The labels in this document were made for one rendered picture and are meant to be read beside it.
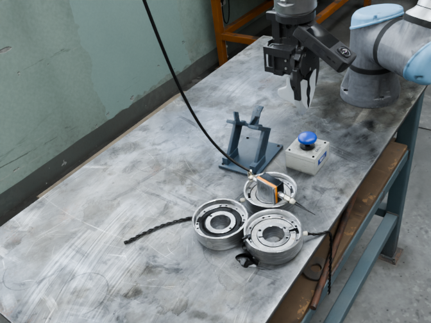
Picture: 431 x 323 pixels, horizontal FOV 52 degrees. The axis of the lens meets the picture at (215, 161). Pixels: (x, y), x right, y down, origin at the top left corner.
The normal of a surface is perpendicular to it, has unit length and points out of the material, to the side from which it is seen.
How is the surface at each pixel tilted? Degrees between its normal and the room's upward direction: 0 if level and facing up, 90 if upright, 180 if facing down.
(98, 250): 0
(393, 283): 0
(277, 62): 90
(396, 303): 0
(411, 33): 69
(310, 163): 90
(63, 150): 89
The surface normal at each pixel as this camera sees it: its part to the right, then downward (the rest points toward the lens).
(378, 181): -0.13, -0.79
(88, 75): 0.80, 0.28
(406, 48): -0.85, 0.01
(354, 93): -0.73, 0.23
